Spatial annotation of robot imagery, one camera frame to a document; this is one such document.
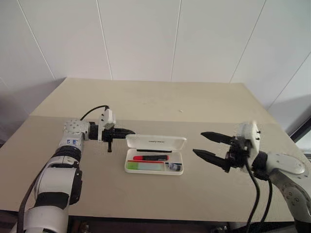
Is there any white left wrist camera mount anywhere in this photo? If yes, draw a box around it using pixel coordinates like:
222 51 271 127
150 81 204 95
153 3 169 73
98 109 117 142

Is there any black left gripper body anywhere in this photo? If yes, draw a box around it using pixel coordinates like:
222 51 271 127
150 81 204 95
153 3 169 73
101 128 117 153

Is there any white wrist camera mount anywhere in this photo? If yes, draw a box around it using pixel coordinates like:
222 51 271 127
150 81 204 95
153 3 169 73
237 120 262 173
98 109 117 142

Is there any green eraser block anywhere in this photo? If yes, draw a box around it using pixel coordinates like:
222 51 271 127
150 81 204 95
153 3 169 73
126 162 165 171

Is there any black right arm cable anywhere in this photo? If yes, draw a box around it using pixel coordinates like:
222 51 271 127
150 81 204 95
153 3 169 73
242 145 273 233

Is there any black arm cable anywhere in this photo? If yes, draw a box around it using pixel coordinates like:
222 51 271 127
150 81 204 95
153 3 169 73
242 145 273 233
17 166 49 233

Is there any white hinged pencil case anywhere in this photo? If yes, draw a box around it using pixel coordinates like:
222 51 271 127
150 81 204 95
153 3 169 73
124 134 187 175

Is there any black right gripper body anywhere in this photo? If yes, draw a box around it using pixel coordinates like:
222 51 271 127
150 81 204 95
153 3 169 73
225 135 253 174

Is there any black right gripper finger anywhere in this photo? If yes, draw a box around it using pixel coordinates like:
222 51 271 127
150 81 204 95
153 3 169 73
200 132 234 147
192 149 229 171

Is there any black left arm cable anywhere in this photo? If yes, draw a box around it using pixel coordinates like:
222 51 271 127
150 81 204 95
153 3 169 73
17 166 49 233

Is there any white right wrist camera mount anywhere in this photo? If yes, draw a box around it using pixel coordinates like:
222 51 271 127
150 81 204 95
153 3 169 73
237 120 262 173

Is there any black marker with red cap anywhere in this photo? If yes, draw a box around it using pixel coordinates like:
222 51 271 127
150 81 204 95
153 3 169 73
133 154 170 162

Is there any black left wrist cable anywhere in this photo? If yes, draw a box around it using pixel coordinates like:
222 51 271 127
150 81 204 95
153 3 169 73
79 105 110 121

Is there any dark window frame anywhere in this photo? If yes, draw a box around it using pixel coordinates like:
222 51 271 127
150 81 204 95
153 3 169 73
290 116 311 158

